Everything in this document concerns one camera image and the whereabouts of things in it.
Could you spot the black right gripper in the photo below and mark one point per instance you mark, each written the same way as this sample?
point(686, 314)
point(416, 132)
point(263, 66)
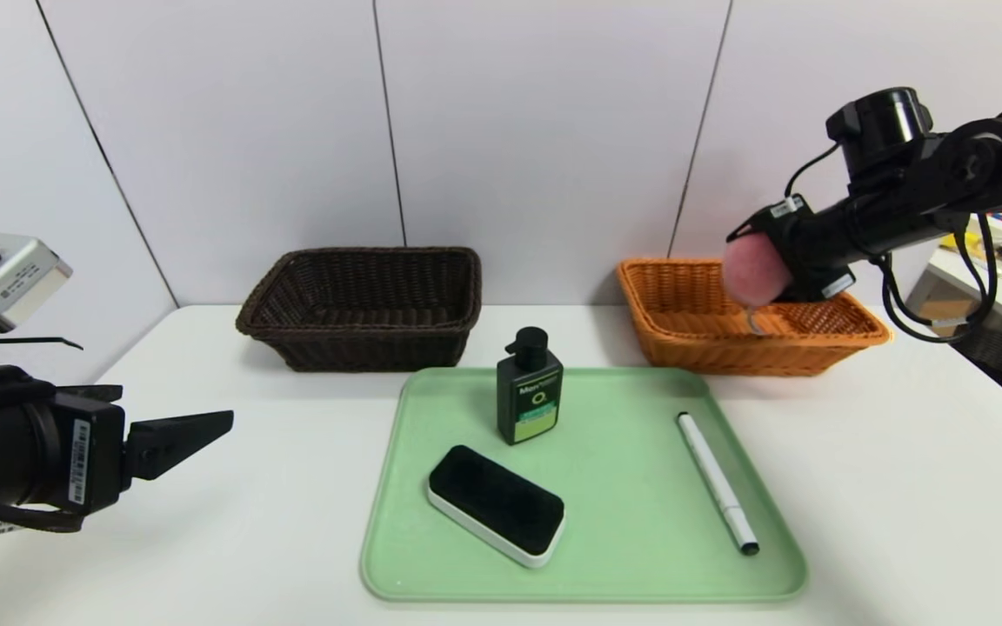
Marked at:
point(795, 248)

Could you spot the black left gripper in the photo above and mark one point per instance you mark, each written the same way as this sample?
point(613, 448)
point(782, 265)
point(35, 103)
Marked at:
point(90, 463)

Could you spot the pink plush peach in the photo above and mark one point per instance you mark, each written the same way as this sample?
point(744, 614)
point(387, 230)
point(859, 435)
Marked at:
point(753, 269)

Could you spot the dark green pump bottle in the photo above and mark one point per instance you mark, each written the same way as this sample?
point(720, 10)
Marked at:
point(529, 409)

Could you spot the orange wicker basket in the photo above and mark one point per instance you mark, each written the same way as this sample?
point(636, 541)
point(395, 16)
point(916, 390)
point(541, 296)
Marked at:
point(771, 352)

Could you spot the dark brown wicker basket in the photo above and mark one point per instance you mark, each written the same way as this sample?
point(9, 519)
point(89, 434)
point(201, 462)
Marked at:
point(362, 339)

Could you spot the yellow packet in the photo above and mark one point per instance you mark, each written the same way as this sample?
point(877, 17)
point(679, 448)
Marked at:
point(979, 242)

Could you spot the white marker pen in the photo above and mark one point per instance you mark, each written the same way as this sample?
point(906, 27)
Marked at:
point(714, 478)

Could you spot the light green plastic tray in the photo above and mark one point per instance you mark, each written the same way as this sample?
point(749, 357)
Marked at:
point(623, 522)

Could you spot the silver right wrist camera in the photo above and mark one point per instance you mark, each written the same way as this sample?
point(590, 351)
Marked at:
point(788, 207)

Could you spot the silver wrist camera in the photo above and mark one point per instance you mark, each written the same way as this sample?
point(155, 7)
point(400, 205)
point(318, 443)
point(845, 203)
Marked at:
point(18, 278)
point(788, 207)

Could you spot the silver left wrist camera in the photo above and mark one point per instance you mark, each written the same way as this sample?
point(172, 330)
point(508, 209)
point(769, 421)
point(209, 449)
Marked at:
point(18, 278)

